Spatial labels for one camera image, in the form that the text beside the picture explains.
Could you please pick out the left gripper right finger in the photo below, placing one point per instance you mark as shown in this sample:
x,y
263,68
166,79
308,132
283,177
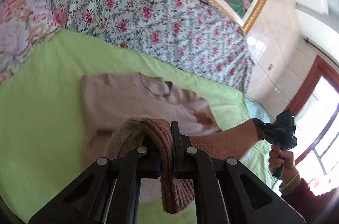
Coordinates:
x,y
195,164

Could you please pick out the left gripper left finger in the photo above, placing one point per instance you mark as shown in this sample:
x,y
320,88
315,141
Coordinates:
x,y
142,162

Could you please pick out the beige knit sweater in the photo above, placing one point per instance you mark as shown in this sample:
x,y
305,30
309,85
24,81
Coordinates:
x,y
122,109

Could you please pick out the dark red sleeve forearm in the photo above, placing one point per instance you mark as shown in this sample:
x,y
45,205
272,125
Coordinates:
x,y
298,195

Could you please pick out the person's right hand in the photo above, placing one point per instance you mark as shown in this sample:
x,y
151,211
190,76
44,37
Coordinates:
x,y
285,158

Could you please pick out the green bed sheet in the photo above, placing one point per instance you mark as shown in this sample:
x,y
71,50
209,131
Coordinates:
x,y
42,123

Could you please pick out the red floral white quilt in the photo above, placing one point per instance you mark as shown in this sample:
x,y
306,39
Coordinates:
x,y
192,35

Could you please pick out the pastel floral pillow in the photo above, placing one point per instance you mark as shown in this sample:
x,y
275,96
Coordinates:
x,y
25,23

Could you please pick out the red wooden window frame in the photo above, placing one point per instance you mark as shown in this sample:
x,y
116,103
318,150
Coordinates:
x,y
315,106

